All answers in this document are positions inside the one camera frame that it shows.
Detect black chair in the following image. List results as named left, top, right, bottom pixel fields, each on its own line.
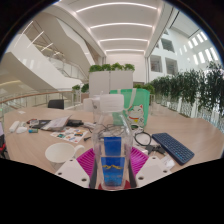
left=47, top=98, right=65, bottom=110

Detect small potted plants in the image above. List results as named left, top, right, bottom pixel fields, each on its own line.
left=71, top=83, right=90, bottom=101

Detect white cup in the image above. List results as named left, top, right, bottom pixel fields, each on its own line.
left=44, top=142, right=86, bottom=173

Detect dark blue keyboard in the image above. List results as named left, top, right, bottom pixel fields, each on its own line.
left=151, top=132, right=196, bottom=166

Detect tall clear white-cap bottle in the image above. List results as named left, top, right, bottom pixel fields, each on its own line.
left=90, top=94, right=103, bottom=124

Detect colourful sticker sheet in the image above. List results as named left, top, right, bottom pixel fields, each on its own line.
left=49, top=126, right=89, bottom=144

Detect clear blue-label water bottle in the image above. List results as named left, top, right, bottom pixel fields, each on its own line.
left=91, top=94, right=134, bottom=192

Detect green cat-print tote bag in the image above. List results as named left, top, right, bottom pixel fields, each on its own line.
left=109, top=87, right=151, bottom=129

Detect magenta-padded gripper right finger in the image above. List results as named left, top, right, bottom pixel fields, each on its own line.
left=128, top=146, right=173, bottom=188

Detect white flat packet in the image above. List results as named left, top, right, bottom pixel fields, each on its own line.
left=159, top=154, right=176, bottom=171

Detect open notebook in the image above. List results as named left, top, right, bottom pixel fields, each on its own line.
left=41, top=114, right=73, bottom=132

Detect white computer mouse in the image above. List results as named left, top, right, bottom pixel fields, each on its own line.
left=15, top=126, right=28, bottom=135

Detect white chair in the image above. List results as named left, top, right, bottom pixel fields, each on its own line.
left=82, top=97, right=101, bottom=113

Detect small black device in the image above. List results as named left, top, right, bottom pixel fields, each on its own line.
left=66, top=119, right=84, bottom=128

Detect row of green plants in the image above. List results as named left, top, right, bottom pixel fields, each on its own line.
left=133, top=61, right=224, bottom=129

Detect white cabinet with plants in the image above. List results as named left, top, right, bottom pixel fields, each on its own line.
left=88, top=62, right=136, bottom=99

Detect ceiling light strips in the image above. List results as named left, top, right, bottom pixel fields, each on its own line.
left=74, top=1, right=158, bottom=54

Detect white power strip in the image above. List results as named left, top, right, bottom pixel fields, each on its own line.
left=8, top=120, right=21, bottom=134

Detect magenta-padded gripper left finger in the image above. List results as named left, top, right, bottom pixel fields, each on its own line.
left=54, top=147, right=99, bottom=189

